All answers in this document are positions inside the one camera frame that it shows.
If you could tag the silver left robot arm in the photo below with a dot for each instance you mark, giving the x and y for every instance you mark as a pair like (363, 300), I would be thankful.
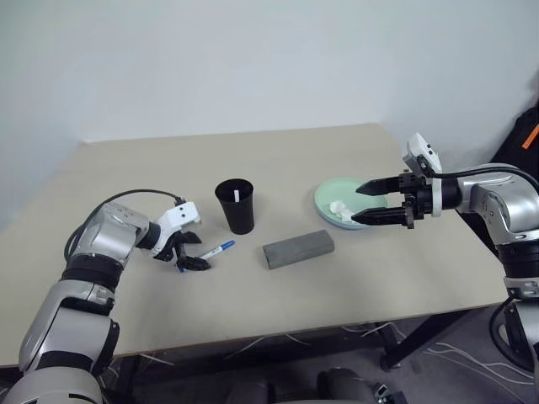
(80, 294)

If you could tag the grey glasses case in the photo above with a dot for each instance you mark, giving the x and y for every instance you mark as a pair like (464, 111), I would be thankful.
(299, 248)

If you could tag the white marker blue cap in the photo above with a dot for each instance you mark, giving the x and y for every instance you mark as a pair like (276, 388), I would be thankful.
(219, 249)

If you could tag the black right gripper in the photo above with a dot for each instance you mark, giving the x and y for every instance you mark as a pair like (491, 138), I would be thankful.
(421, 198)

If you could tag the small black device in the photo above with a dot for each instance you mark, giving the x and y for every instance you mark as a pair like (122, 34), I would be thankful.
(389, 395)

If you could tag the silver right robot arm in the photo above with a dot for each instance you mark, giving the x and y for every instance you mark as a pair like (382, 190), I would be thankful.
(501, 210)

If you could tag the white tissue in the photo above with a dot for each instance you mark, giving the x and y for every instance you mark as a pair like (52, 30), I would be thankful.
(340, 210)

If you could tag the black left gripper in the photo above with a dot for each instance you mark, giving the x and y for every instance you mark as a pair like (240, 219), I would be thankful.
(170, 250)

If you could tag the blue round plate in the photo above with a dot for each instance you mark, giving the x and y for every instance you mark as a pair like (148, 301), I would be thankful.
(337, 225)

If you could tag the white marker black cap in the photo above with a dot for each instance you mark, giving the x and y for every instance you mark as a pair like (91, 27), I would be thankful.
(236, 196)

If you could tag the black plastic cup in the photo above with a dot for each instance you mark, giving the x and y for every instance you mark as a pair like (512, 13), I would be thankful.
(240, 216)

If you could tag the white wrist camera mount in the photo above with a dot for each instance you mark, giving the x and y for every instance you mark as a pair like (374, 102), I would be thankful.
(181, 212)
(423, 149)

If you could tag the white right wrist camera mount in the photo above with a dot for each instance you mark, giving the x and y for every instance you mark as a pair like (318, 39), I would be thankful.
(423, 149)

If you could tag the black table leg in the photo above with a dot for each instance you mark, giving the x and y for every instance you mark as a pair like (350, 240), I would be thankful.
(421, 341)

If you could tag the black bag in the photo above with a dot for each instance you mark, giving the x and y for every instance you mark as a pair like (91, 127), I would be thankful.
(516, 139)

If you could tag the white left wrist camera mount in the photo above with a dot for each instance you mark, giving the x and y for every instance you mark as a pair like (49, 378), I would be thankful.
(181, 212)

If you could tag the green round plate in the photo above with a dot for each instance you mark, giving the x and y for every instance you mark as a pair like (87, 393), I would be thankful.
(337, 191)

